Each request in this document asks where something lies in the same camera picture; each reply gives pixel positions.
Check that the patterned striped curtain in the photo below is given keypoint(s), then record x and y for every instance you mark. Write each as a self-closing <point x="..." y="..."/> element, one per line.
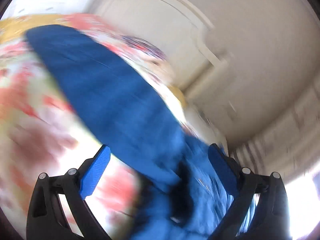
<point x="289" y="146"/>

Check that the blue quilted puffer jacket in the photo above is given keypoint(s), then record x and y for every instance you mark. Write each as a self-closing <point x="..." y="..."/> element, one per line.
<point x="183" y="197"/>

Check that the floral bed sheet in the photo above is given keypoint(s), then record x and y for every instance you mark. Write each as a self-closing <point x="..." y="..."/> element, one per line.
<point x="40" y="132"/>

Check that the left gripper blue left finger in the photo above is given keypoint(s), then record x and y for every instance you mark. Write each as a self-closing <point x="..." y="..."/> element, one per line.
<point x="91" y="171"/>

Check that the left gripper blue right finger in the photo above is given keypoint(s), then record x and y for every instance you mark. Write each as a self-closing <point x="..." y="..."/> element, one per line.
<point x="225" y="168"/>

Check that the white wooden headboard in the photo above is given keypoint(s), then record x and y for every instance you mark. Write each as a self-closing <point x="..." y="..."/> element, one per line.
<point x="179" y="29"/>

